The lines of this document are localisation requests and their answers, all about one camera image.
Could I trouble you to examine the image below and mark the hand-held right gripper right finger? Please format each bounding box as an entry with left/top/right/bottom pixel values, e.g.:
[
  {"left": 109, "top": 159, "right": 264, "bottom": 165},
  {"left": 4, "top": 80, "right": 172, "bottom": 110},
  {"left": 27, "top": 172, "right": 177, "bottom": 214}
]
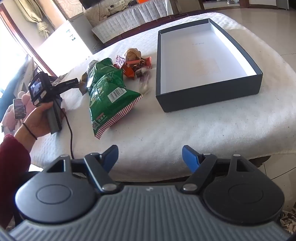
[{"left": 180, "top": 145, "right": 255, "bottom": 194}]

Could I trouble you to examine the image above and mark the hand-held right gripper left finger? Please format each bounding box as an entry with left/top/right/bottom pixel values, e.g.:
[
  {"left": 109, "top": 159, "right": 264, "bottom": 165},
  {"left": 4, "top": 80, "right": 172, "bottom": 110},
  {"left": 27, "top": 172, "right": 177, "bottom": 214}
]
[{"left": 45, "top": 145, "right": 119, "bottom": 193}]

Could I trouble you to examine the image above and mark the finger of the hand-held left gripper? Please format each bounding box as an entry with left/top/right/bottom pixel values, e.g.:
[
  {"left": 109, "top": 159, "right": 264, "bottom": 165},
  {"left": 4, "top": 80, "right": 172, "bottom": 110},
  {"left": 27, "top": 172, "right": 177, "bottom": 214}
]
[{"left": 55, "top": 78, "right": 78, "bottom": 93}]

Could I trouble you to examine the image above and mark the orange snack bar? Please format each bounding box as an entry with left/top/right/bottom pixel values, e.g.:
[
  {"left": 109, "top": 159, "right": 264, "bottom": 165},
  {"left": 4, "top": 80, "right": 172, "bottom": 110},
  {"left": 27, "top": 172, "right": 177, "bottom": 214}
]
[{"left": 121, "top": 59, "right": 141, "bottom": 78}]

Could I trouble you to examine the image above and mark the clear packet of yellow corn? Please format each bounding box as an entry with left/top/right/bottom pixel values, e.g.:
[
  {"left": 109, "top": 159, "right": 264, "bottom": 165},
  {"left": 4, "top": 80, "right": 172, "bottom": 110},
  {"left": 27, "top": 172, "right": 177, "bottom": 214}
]
[{"left": 125, "top": 48, "right": 142, "bottom": 63}]

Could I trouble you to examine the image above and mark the clear packet of red dates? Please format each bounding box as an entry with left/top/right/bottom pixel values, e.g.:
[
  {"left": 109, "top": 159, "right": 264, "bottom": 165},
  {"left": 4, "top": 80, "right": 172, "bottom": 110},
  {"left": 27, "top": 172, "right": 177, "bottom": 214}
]
[{"left": 135, "top": 67, "right": 148, "bottom": 78}]

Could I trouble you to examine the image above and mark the dark grey cardboard box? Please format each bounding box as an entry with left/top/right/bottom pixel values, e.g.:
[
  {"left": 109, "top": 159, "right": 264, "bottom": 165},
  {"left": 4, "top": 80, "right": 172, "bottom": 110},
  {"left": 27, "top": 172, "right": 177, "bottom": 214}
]
[{"left": 155, "top": 18, "right": 263, "bottom": 113}]

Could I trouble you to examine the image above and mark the person's left forearm red sleeve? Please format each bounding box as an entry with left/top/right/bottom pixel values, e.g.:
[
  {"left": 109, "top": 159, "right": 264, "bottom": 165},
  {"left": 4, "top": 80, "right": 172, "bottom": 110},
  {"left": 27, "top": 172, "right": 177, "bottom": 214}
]
[{"left": 0, "top": 123, "right": 38, "bottom": 230}]

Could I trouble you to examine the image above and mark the person's left hand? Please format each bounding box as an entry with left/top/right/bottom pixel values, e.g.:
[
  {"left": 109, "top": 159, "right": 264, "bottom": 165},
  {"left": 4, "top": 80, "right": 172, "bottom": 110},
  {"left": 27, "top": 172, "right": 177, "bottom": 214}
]
[{"left": 23, "top": 102, "right": 55, "bottom": 139}]

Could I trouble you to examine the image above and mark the brown snack packet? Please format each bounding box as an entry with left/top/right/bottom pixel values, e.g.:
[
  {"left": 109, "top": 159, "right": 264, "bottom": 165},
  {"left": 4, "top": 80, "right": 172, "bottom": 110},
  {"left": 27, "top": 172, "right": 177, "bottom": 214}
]
[{"left": 79, "top": 73, "right": 89, "bottom": 95}]

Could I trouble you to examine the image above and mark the small dark printed packet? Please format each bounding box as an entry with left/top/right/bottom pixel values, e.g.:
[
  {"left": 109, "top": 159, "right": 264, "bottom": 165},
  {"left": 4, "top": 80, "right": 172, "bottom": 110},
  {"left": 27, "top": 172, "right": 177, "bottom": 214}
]
[{"left": 13, "top": 98, "right": 28, "bottom": 120}]

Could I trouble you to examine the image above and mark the pink plush toy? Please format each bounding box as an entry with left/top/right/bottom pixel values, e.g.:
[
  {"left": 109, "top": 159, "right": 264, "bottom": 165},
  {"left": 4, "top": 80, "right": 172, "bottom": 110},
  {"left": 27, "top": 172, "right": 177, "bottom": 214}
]
[{"left": 0, "top": 90, "right": 30, "bottom": 135}]

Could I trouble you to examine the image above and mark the white chest freezer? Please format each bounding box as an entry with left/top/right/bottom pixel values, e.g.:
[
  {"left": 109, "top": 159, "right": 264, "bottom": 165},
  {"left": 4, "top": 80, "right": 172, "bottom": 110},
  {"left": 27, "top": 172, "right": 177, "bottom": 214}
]
[{"left": 37, "top": 20, "right": 95, "bottom": 77}]

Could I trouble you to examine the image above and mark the maroon snack wrapper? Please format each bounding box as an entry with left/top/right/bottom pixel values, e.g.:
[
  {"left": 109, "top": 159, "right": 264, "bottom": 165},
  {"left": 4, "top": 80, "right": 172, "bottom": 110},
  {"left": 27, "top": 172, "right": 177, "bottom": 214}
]
[{"left": 116, "top": 55, "right": 126, "bottom": 70}]

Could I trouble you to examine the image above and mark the beige tied curtain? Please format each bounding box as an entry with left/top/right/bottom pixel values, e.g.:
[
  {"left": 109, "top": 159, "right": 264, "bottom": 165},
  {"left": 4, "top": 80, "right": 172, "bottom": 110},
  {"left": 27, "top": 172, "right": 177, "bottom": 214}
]
[{"left": 14, "top": 0, "right": 56, "bottom": 39}]

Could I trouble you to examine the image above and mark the clear snack packet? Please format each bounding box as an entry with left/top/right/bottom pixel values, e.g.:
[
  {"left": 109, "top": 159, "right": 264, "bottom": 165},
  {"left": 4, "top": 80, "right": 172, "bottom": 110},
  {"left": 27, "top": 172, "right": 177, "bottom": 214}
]
[{"left": 138, "top": 75, "right": 151, "bottom": 95}]

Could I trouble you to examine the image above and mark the brown orange snack wrapper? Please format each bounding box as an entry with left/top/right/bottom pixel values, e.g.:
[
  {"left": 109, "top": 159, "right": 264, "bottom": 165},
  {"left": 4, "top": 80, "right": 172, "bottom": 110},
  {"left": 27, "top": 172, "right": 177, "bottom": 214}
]
[{"left": 139, "top": 57, "right": 152, "bottom": 69}]

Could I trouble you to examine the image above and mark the TV stand with white cover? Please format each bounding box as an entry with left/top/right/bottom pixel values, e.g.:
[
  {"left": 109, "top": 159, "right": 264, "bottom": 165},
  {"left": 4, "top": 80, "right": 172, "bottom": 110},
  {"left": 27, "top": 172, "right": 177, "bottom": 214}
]
[{"left": 91, "top": 2, "right": 174, "bottom": 44}]

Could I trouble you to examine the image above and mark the brown wooden window frame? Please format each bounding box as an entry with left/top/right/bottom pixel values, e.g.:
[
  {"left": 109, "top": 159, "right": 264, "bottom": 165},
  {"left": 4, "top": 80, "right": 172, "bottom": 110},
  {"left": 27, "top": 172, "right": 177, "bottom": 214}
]
[{"left": 0, "top": 5, "right": 56, "bottom": 77}]

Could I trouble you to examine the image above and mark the black hair tie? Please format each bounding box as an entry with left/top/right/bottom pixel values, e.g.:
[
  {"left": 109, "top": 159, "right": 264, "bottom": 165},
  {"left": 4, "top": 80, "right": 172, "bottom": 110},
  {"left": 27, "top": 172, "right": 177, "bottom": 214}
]
[{"left": 22, "top": 122, "right": 38, "bottom": 141}]

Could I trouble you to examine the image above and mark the black cable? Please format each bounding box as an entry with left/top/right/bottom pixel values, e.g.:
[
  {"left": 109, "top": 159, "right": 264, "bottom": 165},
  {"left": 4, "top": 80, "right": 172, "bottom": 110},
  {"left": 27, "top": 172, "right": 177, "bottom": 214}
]
[{"left": 60, "top": 108, "right": 75, "bottom": 159}]

